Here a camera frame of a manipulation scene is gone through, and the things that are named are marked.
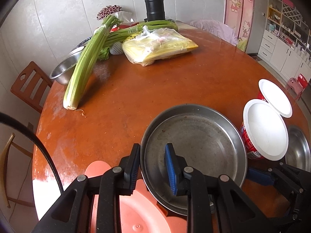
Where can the orange bear-ear plastic plate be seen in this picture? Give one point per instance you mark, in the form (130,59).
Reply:
(140,211)

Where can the celery bunch front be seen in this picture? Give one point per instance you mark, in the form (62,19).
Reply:
(86,62)

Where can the patterned dish with food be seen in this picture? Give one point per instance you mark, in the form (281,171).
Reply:
(84,42)

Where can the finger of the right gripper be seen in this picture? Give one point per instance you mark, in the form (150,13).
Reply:
(261,177)

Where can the celery bunch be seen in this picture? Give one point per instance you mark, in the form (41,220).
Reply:
(86,62)
(121,34)

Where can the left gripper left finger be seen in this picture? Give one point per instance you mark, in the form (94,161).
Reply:
(72,211)

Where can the white shelf cabinet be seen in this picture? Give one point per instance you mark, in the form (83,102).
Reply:
(285,45)

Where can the celery bunch rear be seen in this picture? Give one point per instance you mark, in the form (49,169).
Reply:
(121,34)

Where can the curved-back wooden chair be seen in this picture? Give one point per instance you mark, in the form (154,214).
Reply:
(11,169)

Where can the pink hello kitty wardrobe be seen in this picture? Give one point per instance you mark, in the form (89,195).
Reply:
(239,16)

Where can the white foam-netted fruit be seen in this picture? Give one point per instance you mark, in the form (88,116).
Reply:
(116,49)

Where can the steel mixing bowl far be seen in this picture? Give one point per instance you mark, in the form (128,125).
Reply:
(64,71)

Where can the shallow steel round pan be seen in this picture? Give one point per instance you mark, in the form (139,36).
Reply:
(207,140)

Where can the yellow noodles plastic bag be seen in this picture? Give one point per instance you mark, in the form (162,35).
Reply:
(152,45)

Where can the pink cloth on chair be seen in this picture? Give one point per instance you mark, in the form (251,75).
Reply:
(218,29)

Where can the pink child stool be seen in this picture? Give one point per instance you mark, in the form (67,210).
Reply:
(298,85)

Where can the red white instant-noodle bowl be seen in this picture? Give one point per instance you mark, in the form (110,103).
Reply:
(263,131)

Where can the stainless steel deep bowl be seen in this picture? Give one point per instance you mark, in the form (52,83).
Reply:
(298,152)

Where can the black thermos bottle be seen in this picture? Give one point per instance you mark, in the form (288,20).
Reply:
(155,10)

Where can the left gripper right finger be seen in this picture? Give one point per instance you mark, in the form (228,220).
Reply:
(235,212)

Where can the brown wooden slat chair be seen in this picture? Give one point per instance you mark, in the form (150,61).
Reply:
(30,85)

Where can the low wall socket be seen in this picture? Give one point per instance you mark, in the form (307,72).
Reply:
(30,126)

